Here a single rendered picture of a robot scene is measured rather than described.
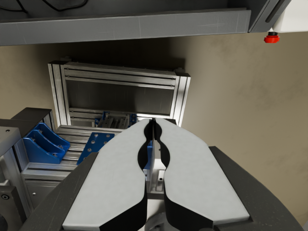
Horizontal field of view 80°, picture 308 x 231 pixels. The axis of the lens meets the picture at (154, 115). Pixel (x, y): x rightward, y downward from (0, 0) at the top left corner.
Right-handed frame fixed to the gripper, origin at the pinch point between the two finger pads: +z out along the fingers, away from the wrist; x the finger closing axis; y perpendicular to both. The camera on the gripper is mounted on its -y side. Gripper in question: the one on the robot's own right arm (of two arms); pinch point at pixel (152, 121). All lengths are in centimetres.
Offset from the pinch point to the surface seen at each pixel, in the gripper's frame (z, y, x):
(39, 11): 38.9, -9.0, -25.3
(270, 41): 40, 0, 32
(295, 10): 23.8, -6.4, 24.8
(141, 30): 26.8, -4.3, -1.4
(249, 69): 122, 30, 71
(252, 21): 26.2, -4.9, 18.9
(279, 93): 122, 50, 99
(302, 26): 23.8, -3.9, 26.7
